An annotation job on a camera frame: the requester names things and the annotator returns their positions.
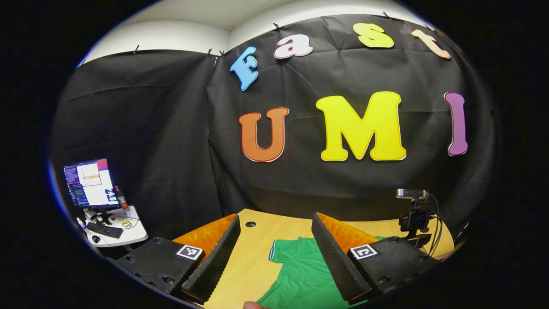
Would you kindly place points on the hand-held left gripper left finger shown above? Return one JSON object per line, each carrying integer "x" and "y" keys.
{"x": 221, "y": 262}

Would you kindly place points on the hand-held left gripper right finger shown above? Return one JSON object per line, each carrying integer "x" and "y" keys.
{"x": 334, "y": 262}

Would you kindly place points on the green T-shirt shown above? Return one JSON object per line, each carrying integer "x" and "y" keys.
{"x": 300, "y": 274}

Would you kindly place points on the white side table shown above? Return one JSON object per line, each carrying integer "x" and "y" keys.
{"x": 133, "y": 234}

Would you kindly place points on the white round object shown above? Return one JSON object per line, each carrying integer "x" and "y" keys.
{"x": 114, "y": 219}

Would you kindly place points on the red drink bottle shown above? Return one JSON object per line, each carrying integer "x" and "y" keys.
{"x": 121, "y": 199}

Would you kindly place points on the black keyboard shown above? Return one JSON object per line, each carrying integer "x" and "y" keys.
{"x": 105, "y": 230}

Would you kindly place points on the black computer mouse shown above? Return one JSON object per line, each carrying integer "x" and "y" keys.
{"x": 95, "y": 239}

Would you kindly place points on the black backdrop cloth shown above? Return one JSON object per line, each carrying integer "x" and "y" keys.
{"x": 171, "y": 128}

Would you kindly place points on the computer monitor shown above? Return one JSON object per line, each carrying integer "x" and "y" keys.
{"x": 90, "y": 184}

